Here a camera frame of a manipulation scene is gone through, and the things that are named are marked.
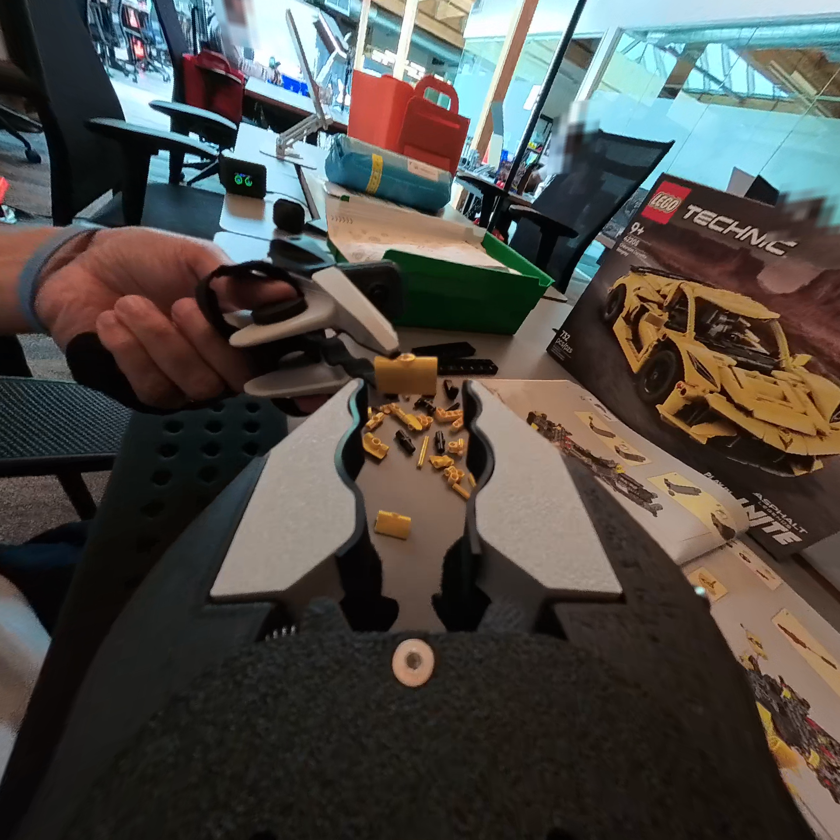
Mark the black metal pole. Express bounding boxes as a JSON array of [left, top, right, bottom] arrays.
[[489, 0, 589, 232]]

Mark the silver laptop stand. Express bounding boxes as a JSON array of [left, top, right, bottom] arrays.
[[276, 10, 350, 162]]

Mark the lego instruction booklet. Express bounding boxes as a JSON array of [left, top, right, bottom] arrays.
[[486, 379, 840, 815]]

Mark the green plastic bin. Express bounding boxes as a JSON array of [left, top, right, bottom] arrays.
[[327, 231, 556, 336]]

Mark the black device with green display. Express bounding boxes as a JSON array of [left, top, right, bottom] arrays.
[[218, 156, 269, 198]]

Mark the orange tote bag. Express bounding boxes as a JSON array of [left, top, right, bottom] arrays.
[[348, 71, 421, 149]]

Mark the person's left hand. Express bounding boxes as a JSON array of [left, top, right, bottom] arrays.
[[36, 226, 329, 411]]

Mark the yellow car lego box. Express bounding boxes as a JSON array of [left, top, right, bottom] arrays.
[[548, 174, 840, 560]]

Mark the red tote bag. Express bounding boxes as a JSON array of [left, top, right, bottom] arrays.
[[402, 75, 471, 175]]

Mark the black mesh chair seat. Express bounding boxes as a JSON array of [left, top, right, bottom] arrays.
[[0, 377, 133, 478]]

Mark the blue wristband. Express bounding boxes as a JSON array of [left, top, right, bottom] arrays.
[[18, 226, 106, 336]]

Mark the flat white paper bag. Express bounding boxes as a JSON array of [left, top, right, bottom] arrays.
[[326, 196, 514, 271]]

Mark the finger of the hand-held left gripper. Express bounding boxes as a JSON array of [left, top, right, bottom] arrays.
[[311, 266, 403, 360], [243, 357, 360, 400]]

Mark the black mesh office chair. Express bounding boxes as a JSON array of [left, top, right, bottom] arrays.
[[459, 128, 676, 291]]

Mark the red bag on chair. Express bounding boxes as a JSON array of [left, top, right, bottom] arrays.
[[182, 50, 245, 123]]

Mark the blue plastic package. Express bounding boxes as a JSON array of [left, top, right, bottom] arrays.
[[325, 134, 454, 213]]

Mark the pile of yellow black lego pieces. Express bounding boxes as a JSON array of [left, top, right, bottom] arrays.
[[361, 379, 477, 501]]

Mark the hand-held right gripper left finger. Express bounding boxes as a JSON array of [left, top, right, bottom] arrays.
[[210, 379, 368, 601]]

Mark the yellow lego panel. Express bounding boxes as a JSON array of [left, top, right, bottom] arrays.
[[374, 354, 439, 396]]

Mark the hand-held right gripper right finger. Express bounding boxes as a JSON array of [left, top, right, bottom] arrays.
[[462, 379, 624, 602]]

